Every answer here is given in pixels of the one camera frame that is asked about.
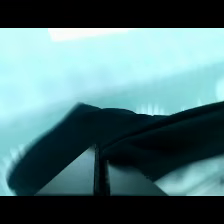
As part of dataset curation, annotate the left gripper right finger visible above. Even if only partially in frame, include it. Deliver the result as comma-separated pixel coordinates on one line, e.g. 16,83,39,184
106,159,168,197

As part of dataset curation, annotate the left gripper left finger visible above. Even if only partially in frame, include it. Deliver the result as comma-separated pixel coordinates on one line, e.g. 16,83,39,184
35,145,98,197

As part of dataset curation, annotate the black T-shirt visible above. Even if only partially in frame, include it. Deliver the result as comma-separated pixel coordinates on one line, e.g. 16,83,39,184
6,101,224,197

